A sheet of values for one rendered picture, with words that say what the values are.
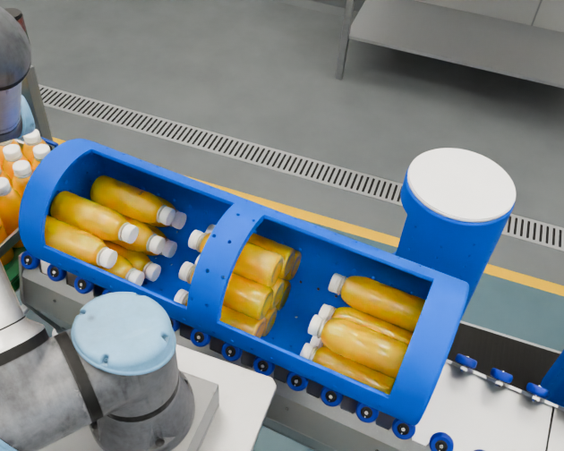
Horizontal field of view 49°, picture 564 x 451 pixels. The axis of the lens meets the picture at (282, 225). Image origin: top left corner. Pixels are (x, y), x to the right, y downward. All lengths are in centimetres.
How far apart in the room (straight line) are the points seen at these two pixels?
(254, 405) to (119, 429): 25
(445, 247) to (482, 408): 44
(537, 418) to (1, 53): 117
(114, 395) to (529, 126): 334
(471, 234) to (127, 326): 102
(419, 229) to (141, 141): 204
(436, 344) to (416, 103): 283
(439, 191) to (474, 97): 240
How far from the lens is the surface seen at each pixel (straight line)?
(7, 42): 82
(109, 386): 77
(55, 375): 76
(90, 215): 133
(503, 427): 137
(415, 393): 110
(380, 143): 342
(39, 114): 197
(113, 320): 77
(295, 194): 303
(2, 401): 76
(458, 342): 243
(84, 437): 96
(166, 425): 89
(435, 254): 164
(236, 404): 104
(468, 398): 138
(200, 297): 116
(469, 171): 169
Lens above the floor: 207
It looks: 46 degrees down
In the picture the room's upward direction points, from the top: 5 degrees clockwise
